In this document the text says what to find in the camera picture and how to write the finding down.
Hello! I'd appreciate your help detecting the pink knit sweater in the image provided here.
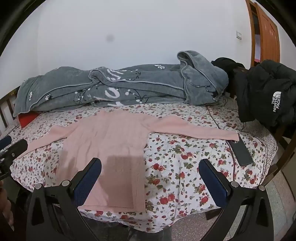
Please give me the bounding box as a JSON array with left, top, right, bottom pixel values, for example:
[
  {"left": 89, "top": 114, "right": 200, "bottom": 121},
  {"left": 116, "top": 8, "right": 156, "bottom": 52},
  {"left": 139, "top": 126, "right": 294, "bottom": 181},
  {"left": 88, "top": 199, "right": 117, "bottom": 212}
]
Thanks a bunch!
[{"left": 27, "top": 109, "right": 239, "bottom": 212}]

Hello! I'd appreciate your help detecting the dark clothing on chair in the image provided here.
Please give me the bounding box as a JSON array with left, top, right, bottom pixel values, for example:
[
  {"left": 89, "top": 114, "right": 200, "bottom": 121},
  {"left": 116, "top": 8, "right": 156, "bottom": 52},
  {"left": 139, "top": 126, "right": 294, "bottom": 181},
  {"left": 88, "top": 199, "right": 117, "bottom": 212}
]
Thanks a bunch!
[{"left": 211, "top": 57, "right": 246, "bottom": 97}]

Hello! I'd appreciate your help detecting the person's left hand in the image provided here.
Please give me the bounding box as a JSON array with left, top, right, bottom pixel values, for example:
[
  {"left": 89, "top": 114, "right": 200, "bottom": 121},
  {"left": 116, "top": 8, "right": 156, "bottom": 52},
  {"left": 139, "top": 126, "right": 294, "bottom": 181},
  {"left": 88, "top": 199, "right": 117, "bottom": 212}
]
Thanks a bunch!
[{"left": 0, "top": 181, "right": 14, "bottom": 226}]

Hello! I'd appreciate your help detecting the red pillow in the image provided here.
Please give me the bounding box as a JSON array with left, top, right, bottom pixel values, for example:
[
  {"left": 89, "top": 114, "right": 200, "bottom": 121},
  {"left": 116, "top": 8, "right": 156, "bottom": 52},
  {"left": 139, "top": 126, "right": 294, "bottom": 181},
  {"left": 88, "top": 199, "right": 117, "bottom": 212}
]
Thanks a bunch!
[{"left": 18, "top": 111, "right": 40, "bottom": 128}]

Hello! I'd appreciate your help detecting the wooden headboard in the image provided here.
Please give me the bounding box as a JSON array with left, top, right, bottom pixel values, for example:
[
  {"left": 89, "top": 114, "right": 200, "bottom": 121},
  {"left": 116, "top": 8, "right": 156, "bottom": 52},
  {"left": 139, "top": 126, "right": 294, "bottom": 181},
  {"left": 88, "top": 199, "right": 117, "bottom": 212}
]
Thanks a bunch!
[{"left": 0, "top": 86, "right": 20, "bottom": 136}]

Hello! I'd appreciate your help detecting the black smartphone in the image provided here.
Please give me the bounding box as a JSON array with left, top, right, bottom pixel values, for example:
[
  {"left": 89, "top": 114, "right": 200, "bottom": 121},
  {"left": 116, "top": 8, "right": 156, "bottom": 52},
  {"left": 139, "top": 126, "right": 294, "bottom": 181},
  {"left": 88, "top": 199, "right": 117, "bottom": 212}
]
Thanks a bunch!
[{"left": 227, "top": 137, "right": 253, "bottom": 167}]

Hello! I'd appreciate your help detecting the floral bed sheet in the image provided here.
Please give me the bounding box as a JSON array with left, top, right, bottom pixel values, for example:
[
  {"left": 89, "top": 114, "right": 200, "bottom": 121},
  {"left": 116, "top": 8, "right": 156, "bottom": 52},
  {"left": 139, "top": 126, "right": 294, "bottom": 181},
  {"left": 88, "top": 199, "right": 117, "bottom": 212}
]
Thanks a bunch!
[{"left": 1, "top": 98, "right": 278, "bottom": 233}]

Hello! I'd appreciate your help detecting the wooden chair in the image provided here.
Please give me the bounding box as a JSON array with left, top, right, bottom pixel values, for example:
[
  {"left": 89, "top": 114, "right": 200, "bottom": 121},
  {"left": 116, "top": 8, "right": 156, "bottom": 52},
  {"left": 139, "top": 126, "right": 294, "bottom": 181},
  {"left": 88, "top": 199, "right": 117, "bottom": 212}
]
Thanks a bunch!
[{"left": 263, "top": 123, "right": 295, "bottom": 186}]

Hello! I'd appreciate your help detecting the black puffer jacket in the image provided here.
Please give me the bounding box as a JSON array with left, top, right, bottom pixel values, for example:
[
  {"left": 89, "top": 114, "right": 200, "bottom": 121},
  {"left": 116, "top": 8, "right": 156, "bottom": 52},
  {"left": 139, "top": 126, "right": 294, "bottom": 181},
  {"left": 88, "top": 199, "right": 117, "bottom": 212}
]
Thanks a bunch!
[{"left": 234, "top": 60, "right": 295, "bottom": 128}]

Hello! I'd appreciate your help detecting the grey floral blanket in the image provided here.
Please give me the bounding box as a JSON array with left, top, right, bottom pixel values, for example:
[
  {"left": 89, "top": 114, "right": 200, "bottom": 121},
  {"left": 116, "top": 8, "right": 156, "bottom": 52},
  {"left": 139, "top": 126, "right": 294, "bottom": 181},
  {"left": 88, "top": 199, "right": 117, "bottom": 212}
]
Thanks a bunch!
[{"left": 14, "top": 51, "right": 229, "bottom": 116}]

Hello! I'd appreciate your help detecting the wooden door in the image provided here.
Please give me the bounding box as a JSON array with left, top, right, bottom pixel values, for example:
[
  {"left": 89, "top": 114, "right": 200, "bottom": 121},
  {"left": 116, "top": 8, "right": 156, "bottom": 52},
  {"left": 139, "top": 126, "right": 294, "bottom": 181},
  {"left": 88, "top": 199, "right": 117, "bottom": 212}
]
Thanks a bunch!
[{"left": 246, "top": 1, "right": 280, "bottom": 67}]

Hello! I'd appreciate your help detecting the white wall switch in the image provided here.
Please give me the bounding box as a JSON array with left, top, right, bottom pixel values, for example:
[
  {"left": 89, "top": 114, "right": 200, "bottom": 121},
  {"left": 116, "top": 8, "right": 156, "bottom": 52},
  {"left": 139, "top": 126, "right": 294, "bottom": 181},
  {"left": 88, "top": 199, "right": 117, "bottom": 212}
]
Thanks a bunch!
[{"left": 236, "top": 31, "right": 242, "bottom": 40}]

